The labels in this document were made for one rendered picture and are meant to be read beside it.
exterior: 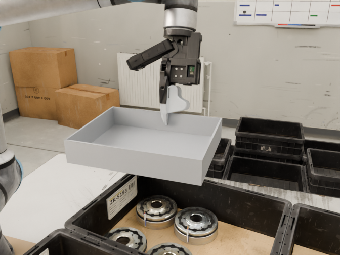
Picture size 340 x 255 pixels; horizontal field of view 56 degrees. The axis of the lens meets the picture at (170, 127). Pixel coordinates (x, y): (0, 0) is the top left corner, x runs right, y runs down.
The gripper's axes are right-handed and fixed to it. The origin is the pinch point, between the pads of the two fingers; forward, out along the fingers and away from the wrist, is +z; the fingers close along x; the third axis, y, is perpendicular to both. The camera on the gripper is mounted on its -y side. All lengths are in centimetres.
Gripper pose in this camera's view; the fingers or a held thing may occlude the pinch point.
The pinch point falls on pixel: (164, 119)
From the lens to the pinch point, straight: 75.3
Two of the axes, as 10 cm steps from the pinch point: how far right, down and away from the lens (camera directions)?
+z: -0.7, 9.9, 0.9
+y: 9.7, 0.9, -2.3
